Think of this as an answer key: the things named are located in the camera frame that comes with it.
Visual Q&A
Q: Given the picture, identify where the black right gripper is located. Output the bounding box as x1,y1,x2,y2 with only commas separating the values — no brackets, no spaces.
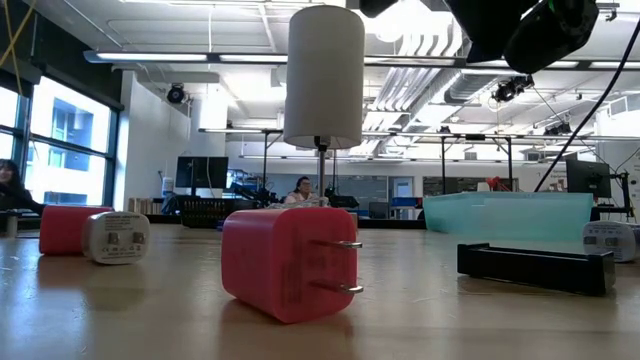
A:
358,0,539,65

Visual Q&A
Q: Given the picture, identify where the pink wall charger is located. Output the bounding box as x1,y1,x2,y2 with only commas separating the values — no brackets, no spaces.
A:
221,206,365,325
38,204,115,257

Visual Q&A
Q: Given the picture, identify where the black rectangular plastic case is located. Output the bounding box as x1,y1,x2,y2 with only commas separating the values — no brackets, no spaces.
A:
456,242,617,297

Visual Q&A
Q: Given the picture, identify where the long ceiling light bar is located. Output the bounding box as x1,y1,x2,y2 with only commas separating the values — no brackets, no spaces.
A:
83,49,289,65
363,55,640,71

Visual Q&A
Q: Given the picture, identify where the white shade wooden base lamp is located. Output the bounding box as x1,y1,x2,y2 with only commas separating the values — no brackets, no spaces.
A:
283,4,366,209

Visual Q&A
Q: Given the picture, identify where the black ceiling spotlight cluster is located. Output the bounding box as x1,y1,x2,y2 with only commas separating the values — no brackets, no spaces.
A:
492,74,535,104

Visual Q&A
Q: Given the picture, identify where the person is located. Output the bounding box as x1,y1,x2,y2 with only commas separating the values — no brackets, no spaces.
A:
284,175,317,205
0,158,46,216

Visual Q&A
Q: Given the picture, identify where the black computer monitor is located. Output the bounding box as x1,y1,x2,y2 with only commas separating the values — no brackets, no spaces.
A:
174,155,230,190
565,158,612,199

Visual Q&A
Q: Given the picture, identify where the teal translucent plastic bin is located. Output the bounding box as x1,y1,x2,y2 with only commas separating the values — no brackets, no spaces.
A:
422,191,595,246

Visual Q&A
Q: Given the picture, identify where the black slotted organizer bin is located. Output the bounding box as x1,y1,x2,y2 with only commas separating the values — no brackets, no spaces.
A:
177,195,259,230

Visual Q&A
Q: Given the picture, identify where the large room window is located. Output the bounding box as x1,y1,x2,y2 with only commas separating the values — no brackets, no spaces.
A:
0,74,120,209

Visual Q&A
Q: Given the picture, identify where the silver ventilation duct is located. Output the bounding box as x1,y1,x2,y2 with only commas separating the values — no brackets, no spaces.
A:
443,73,496,105

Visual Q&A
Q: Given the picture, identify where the black gantry frame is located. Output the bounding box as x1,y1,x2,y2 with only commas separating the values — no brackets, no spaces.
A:
198,127,640,197

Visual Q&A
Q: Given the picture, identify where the black aluminium rig frame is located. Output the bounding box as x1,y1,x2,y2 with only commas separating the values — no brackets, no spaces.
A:
0,213,640,231

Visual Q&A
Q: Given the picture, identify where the black ceiling camera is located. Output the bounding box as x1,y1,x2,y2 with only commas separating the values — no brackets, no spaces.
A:
166,83,187,105

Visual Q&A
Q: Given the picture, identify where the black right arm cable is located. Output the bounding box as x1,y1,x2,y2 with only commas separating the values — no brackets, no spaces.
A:
532,17,640,194

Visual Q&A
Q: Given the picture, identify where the white and blue wall charger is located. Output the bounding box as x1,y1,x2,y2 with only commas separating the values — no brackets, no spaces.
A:
581,219,640,264

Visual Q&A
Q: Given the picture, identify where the yellow hanging cable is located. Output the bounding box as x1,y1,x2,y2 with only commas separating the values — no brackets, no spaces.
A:
0,0,37,96

